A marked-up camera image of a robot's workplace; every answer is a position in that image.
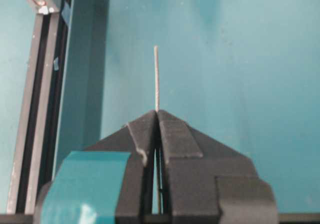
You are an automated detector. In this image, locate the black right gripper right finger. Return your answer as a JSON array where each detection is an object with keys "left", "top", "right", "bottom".
[{"left": 157, "top": 110, "right": 277, "bottom": 223}]

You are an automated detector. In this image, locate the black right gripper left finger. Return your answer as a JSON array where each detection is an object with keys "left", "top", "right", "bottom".
[{"left": 34, "top": 110, "right": 157, "bottom": 223}]

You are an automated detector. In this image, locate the thin white wire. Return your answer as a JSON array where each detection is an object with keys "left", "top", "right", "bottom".
[{"left": 153, "top": 45, "right": 161, "bottom": 113}]

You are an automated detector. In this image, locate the black aluminium frame rail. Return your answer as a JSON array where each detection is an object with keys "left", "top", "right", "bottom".
[{"left": 5, "top": 0, "right": 71, "bottom": 215}]

